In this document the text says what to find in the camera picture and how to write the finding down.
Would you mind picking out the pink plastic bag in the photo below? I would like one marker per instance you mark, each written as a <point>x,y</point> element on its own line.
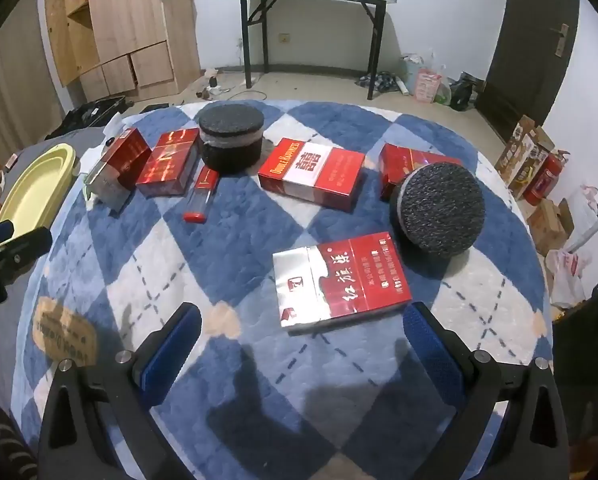
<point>428,85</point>

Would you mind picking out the brown cardboard box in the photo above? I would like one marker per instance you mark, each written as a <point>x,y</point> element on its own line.
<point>549,225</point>

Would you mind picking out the glossy red cigarette pack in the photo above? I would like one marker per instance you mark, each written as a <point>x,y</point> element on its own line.
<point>171,162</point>

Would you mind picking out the black tool case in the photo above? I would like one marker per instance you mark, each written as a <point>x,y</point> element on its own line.
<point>86,115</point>

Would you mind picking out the red cigarette box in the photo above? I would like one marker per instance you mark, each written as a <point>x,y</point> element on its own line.
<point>404,165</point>

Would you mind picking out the gold cigarette box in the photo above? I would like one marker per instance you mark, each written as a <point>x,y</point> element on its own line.
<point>121,160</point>

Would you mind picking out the red fire extinguisher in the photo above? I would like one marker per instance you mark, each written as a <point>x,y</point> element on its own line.
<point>546,180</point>

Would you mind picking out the beige curtain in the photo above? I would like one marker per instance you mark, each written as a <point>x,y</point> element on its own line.
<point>14,90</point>

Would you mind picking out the plaid cloth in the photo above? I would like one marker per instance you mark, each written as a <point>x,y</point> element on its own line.
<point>381,82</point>

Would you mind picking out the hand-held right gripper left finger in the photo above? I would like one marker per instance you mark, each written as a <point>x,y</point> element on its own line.
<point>174,350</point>

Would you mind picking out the blue white checked blanket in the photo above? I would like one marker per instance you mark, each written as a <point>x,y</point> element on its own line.
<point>229,270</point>

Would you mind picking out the dark door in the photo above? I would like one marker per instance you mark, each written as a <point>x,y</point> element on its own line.
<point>529,50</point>

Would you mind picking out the white red plastic bag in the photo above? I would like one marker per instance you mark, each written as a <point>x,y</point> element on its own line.
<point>569,277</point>

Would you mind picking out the black bag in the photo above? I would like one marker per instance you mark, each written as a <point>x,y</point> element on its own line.
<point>463,92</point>

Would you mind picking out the large dark bag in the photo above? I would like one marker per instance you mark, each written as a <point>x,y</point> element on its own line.
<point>591,385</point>

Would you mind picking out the black foam cylinder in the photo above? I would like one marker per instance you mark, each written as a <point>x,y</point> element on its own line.
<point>231,135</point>
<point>439,210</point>

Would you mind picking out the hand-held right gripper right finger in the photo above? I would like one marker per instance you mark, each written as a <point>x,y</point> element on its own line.
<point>431,355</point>

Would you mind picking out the printed cardboard box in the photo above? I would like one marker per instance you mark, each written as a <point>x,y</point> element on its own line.
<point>521,155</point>

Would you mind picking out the red white cigarette carton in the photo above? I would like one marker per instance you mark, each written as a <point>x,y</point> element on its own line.
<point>314,170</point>

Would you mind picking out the wooden wardrobe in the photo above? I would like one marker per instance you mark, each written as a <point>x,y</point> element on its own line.
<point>129,20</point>

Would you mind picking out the red clear lighter tube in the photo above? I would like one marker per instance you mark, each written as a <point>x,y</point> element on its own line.
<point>201,195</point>

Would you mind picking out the red silver cigarette carton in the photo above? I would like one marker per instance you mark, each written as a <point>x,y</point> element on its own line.
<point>344,280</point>

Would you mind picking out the yellow plastic basin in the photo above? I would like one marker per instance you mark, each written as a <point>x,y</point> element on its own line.
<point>34,195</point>

